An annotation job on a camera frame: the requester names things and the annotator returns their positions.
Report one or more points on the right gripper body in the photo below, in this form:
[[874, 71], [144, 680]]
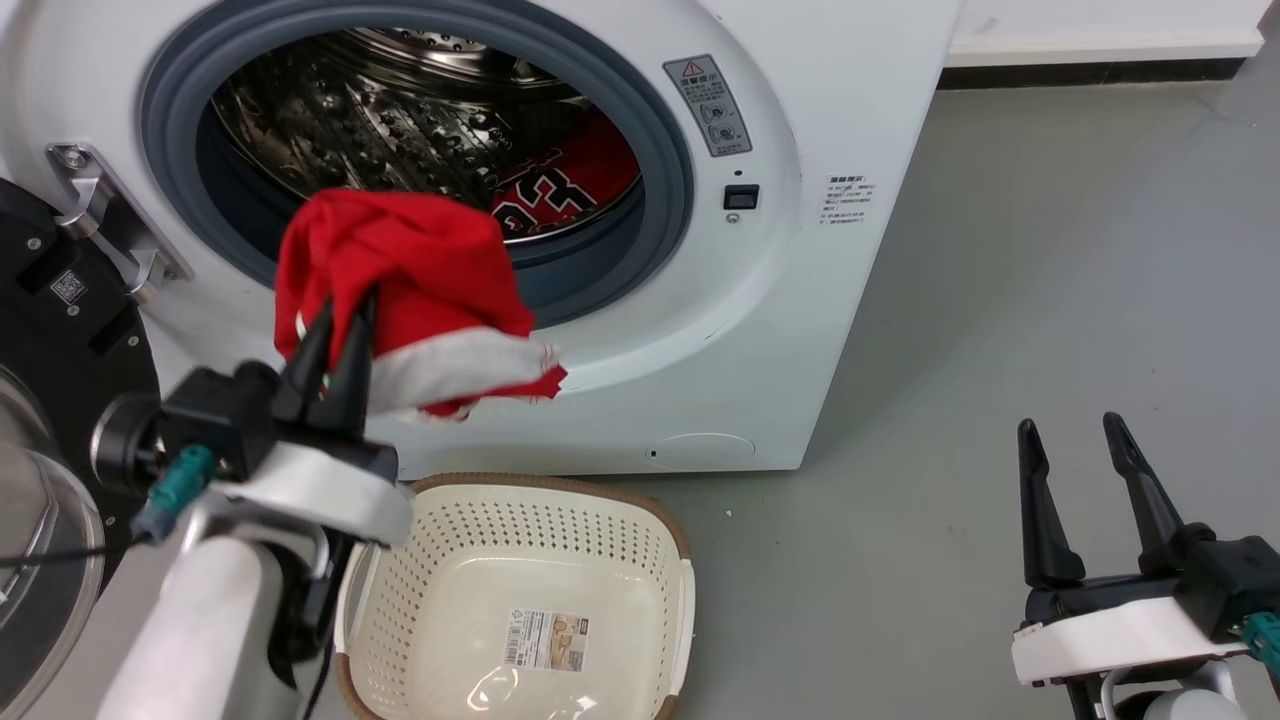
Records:
[[1150, 610]]

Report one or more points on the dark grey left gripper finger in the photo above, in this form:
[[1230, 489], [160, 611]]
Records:
[[305, 368], [350, 375]]

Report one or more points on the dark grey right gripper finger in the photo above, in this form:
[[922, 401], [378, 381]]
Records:
[[1045, 510], [1140, 485]]

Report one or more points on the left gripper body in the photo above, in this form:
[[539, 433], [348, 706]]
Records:
[[250, 440]]

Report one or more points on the red garment with grey band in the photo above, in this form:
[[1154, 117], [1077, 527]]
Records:
[[420, 270]]

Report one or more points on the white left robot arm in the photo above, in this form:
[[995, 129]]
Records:
[[220, 620]]

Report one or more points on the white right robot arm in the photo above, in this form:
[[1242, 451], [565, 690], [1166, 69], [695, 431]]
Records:
[[1170, 695]]

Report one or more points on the black round washing machine door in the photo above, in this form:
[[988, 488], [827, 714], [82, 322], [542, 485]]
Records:
[[60, 380]]

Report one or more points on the cream perforated laundry basket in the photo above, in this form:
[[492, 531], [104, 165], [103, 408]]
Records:
[[520, 600]]

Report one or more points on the white front-load washing machine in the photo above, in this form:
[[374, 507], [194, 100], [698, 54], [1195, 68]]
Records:
[[800, 300]]

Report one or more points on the basket product label sticker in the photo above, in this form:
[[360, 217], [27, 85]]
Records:
[[546, 641]]

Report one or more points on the red garment with white print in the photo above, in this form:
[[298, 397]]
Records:
[[580, 180]]

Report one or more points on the white text label sticker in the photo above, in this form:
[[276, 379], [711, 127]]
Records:
[[847, 199]]

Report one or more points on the grey warning label sticker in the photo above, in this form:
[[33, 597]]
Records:
[[708, 104]]

